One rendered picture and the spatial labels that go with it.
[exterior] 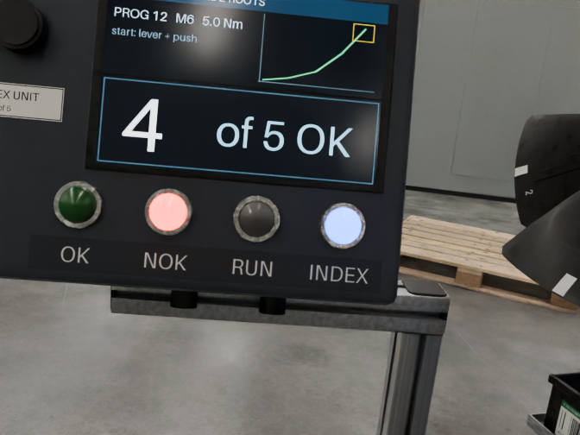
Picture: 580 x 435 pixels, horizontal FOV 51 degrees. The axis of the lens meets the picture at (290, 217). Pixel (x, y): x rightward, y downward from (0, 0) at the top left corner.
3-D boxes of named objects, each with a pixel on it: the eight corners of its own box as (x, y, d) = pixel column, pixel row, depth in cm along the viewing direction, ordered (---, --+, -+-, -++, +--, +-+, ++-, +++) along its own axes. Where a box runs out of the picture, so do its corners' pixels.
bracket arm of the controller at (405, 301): (432, 318, 47) (438, 282, 46) (444, 336, 44) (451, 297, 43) (119, 297, 45) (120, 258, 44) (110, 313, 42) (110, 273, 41)
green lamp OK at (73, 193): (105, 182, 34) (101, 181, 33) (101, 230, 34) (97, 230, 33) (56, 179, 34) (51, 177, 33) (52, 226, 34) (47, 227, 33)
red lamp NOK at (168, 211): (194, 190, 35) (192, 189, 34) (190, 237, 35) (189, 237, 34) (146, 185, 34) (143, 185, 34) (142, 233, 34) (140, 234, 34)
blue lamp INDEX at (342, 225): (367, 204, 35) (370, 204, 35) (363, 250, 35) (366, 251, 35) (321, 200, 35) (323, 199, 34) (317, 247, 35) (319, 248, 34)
